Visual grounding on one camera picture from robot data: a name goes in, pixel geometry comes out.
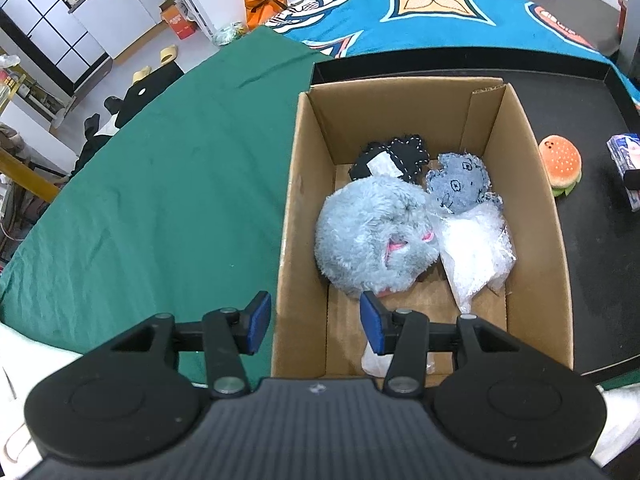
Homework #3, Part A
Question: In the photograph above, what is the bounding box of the cardboard box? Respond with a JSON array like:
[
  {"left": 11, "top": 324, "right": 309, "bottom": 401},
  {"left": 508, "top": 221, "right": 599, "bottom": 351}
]
[{"left": 270, "top": 76, "right": 575, "bottom": 379}]

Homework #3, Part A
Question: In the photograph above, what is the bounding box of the orange bag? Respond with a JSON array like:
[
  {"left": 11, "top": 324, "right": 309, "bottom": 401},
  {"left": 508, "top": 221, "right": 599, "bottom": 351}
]
[{"left": 244, "top": 0, "right": 291, "bottom": 30}]

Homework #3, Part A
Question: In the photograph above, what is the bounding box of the white cabinet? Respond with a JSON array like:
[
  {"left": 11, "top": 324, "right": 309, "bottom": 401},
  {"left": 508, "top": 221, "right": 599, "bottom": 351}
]
[{"left": 67, "top": 0, "right": 173, "bottom": 61}]

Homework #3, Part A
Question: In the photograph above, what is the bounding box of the blue printed blanket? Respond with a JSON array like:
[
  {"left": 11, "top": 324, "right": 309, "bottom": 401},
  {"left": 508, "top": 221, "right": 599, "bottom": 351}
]
[{"left": 262, "top": 0, "right": 640, "bottom": 111}]

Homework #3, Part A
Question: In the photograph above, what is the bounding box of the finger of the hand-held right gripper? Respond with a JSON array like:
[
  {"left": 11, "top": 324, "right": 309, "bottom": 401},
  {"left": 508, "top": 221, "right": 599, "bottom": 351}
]
[{"left": 622, "top": 167, "right": 640, "bottom": 212}]

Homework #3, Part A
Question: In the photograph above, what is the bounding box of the orange carton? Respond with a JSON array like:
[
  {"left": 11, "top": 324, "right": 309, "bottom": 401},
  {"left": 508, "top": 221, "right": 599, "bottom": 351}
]
[{"left": 159, "top": 0, "right": 197, "bottom": 40}]

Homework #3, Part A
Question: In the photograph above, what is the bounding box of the green cloth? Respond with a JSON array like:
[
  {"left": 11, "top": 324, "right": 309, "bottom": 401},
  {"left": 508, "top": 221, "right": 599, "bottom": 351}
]
[{"left": 0, "top": 25, "right": 322, "bottom": 391}]

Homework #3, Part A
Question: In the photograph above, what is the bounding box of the black tray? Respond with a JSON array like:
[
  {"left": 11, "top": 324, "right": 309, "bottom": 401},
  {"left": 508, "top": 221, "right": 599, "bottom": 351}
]
[{"left": 310, "top": 46, "right": 640, "bottom": 391}]

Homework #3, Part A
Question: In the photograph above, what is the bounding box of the grey fluffy plush toy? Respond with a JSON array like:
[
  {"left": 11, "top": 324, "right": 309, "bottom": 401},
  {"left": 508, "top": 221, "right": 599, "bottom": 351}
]
[{"left": 314, "top": 174, "right": 441, "bottom": 297}]

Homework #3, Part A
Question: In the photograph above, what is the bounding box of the clear bag of white stuffing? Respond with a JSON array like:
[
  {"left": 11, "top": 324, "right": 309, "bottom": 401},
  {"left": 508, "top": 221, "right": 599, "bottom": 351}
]
[{"left": 432, "top": 205, "right": 516, "bottom": 314}]

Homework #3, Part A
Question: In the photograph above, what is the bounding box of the black and white clothing pile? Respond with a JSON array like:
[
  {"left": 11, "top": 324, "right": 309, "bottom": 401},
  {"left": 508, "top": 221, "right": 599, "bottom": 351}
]
[{"left": 70, "top": 64, "right": 185, "bottom": 177}]

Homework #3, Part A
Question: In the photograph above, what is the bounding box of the burger plush toy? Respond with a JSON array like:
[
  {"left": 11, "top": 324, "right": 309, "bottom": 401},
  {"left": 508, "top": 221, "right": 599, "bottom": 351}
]
[{"left": 539, "top": 134, "right": 584, "bottom": 199}]

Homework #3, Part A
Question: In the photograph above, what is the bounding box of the yellow table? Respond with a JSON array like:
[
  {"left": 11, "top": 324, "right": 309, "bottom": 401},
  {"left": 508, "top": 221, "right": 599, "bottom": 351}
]
[{"left": 0, "top": 147, "right": 62, "bottom": 207}]

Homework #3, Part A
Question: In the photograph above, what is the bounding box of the black framed glass door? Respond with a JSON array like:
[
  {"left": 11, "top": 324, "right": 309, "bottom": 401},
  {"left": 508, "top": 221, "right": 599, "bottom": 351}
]
[{"left": 0, "top": 0, "right": 114, "bottom": 97}]

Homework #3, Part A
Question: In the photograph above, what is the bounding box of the blue denim stuffed toy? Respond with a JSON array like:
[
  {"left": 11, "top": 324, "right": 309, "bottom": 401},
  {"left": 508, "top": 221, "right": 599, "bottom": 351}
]
[{"left": 425, "top": 152, "right": 504, "bottom": 216}]

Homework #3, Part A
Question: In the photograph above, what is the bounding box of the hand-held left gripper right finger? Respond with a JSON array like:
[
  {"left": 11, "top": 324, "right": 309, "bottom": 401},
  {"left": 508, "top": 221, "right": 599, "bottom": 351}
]
[{"left": 359, "top": 290, "right": 530, "bottom": 399}]

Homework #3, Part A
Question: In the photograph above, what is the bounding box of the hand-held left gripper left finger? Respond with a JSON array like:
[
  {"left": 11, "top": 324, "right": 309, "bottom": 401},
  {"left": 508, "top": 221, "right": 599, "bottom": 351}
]
[{"left": 106, "top": 290, "right": 273, "bottom": 399}]

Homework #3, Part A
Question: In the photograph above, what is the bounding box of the black stitched fabric toy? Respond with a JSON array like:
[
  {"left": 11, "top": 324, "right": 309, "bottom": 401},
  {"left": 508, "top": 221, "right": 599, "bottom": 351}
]
[{"left": 348, "top": 134, "right": 431, "bottom": 187}]

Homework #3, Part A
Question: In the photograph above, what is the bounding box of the blue patterned packet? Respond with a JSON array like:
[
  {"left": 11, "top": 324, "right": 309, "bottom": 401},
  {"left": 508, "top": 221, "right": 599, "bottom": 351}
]
[{"left": 606, "top": 133, "right": 640, "bottom": 181}]

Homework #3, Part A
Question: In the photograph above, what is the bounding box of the person's white clothing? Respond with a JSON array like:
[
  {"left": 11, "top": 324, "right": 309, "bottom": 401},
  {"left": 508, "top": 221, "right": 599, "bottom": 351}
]
[{"left": 0, "top": 322, "right": 640, "bottom": 480}]

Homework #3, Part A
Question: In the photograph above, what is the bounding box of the small clear plastic bag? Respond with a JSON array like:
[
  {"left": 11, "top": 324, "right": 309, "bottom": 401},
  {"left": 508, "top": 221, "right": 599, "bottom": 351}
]
[{"left": 361, "top": 340, "right": 437, "bottom": 377}]

